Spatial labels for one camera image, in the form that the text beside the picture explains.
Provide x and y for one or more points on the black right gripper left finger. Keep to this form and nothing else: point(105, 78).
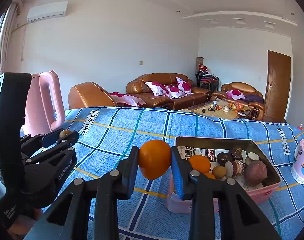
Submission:
point(68, 216)

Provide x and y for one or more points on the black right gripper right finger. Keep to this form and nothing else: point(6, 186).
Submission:
point(240, 217)

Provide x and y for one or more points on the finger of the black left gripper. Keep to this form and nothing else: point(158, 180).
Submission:
point(61, 146)
point(31, 144)

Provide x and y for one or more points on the brown longan fruit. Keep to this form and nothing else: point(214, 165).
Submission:
point(219, 172)
point(64, 133)

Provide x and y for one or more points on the dark brown passion fruit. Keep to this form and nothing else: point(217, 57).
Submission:
point(223, 158)

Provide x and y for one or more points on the large textured orange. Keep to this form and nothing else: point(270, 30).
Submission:
point(200, 163)

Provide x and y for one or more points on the smooth orange fruit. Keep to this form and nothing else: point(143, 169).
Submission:
point(154, 159)

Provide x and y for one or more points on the small orange fruit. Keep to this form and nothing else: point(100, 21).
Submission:
point(209, 175)

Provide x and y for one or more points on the person's left hand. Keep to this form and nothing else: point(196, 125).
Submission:
point(23, 224)

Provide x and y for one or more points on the pink electric kettle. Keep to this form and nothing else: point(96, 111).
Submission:
point(44, 110)

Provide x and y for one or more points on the floral pillow on footstool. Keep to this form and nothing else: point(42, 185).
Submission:
point(127, 100)

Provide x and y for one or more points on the pink biscuit tin box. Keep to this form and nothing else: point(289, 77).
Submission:
point(211, 147)

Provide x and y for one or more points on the pink white cartoon cup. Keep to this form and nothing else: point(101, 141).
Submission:
point(297, 169)

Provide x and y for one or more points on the white magenta floral pillow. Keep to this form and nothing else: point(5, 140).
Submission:
point(157, 88)

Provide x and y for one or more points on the wooden coffee table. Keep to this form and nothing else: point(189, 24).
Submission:
point(217, 108)

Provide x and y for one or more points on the fruit plate on coffee table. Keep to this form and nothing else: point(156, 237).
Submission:
point(238, 107)

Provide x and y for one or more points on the brown leather sofa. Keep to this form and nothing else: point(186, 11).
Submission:
point(138, 88)

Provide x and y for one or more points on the armchair floral pillow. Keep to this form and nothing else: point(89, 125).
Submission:
point(235, 94)

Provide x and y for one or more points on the brown leather armchair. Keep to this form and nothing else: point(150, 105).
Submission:
point(253, 98)

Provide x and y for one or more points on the brown wooden door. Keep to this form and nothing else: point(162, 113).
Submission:
point(278, 86)

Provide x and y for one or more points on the white wall air conditioner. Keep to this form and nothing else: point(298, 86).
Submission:
point(46, 11)

